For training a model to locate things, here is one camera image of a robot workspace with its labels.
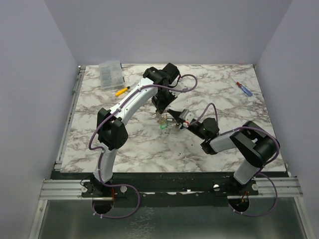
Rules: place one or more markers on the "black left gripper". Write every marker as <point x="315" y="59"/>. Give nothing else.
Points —
<point x="159" y="106"/>

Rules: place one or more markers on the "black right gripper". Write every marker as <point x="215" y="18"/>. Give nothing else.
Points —
<point x="179" y="119"/>

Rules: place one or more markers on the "green key tag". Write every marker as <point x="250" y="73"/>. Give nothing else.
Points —
<point x="163" y="126"/>

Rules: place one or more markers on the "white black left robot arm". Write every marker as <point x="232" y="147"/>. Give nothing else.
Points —
<point x="111" y="133"/>

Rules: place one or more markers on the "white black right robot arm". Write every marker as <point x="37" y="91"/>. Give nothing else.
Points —
<point x="257" y="146"/>

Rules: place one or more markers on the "yellow black screwdriver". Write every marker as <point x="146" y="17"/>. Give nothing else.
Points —
<point x="120" y="92"/>

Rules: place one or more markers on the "clear plastic parts box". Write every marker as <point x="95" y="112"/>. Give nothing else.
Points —
<point x="111" y="76"/>

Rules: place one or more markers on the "red blue screwdriver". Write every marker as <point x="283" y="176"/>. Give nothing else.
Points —
<point x="240" y="86"/>

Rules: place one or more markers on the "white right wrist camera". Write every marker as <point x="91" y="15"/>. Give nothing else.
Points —
<point x="186" y="116"/>

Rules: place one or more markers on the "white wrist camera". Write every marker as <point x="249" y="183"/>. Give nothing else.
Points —
<point x="186" y="116"/>
<point x="180" y="86"/>

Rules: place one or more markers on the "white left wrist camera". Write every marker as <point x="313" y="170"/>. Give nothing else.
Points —
<point x="180" y="86"/>

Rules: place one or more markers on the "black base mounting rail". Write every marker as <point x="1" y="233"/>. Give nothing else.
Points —
<point x="127" y="190"/>

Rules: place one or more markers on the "aluminium extrusion frame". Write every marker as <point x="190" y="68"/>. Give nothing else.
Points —
<point x="62" y="190"/>

